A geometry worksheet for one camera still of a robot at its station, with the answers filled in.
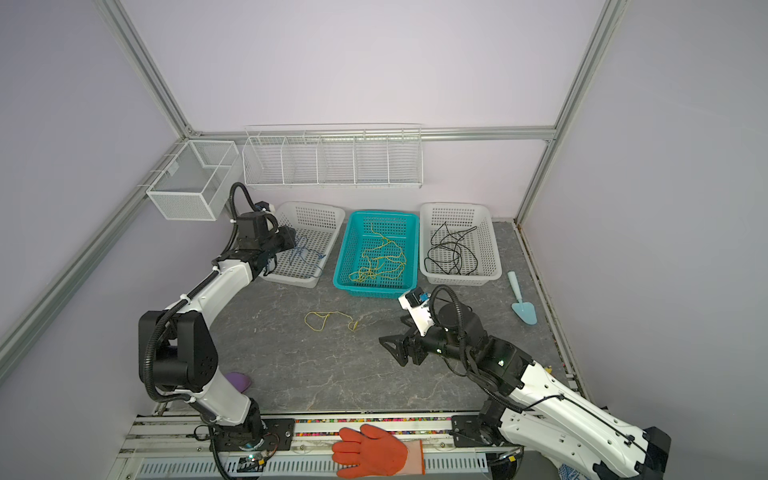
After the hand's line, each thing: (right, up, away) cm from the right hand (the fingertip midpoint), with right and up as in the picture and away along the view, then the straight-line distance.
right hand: (392, 331), depth 67 cm
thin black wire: (+20, +17, +43) cm, 50 cm away
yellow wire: (-24, -4, +27) cm, 36 cm away
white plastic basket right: (+33, +22, +44) cm, 59 cm away
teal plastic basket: (-14, +24, +46) cm, 54 cm away
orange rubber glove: (-4, -31, +4) cm, 31 cm away
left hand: (-30, +24, +23) cm, 45 cm away
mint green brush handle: (+42, -1, +29) cm, 51 cm away
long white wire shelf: (-20, +50, +31) cm, 62 cm away
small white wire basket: (-66, +41, +31) cm, 84 cm away
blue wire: (-31, +13, +41) cm, 54 cm away
